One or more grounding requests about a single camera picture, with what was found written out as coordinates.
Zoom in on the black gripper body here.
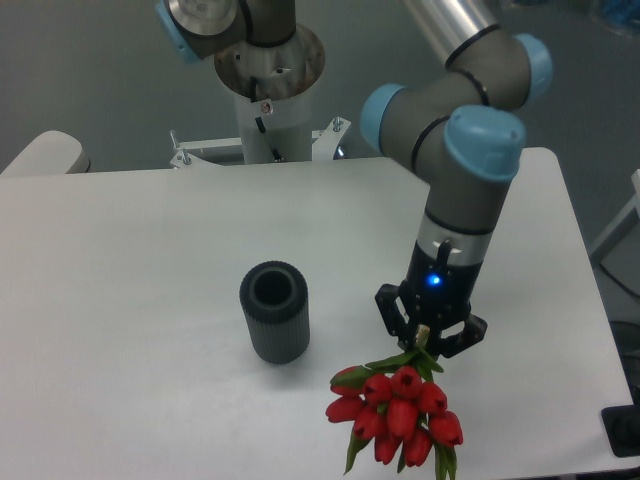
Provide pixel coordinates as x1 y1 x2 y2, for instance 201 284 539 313
403 246 482 343

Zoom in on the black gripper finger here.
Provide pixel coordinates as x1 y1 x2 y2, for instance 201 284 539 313
429 313 488 359
375 282 415 350

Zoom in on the red tulip bouquet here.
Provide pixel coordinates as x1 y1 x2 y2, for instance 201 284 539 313
325 326 463 479

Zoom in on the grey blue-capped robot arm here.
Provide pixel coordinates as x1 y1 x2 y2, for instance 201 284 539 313
156 1 553 358

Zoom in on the dark grey ribbed vase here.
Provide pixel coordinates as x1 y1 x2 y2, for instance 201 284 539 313
239 260 310 365

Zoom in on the white furniture piece right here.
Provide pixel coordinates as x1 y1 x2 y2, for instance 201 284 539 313
588 168 640 296

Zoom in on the black box at table edge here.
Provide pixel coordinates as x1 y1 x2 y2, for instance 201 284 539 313
601 405 639 458

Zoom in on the blue plastic item top right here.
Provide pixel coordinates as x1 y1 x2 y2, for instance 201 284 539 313
588 0 639 37

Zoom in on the white chair backrest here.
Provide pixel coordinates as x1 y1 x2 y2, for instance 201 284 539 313
1 130 91 178

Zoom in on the white pedestal base frame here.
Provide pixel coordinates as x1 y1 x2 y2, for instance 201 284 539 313
170 116 351 168

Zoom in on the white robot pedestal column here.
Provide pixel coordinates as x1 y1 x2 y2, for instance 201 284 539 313
213 22 327 164

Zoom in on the black cable on pedestal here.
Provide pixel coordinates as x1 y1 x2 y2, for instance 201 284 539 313
248 74 285 163

